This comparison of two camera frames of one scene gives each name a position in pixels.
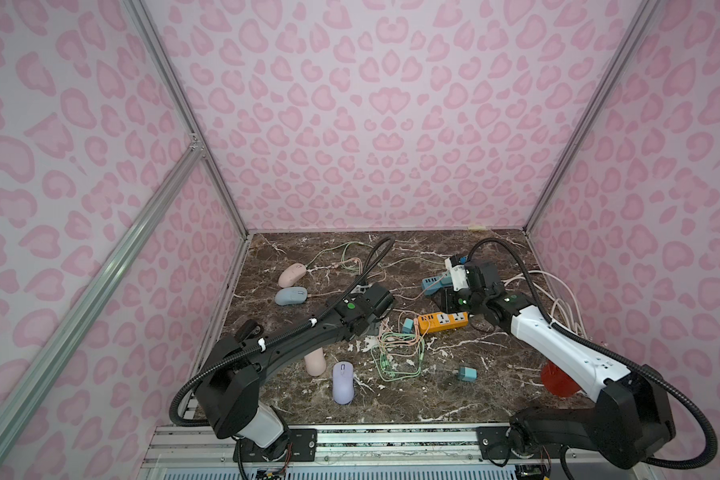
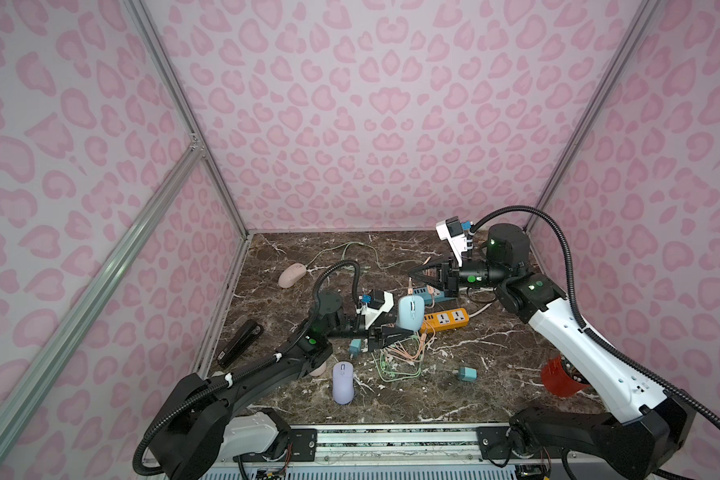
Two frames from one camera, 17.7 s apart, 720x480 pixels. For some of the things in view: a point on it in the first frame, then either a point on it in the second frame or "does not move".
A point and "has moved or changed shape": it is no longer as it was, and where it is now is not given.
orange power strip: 440,321 does not move
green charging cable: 376,355 does not move
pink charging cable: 406,342 has moved or changed shape
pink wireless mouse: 291,273 does not move
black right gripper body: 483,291 to 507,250
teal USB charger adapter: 467,374 does not move
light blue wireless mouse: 291,295 to 410,312
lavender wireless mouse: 343,386 does not move
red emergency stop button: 555,381 does not move
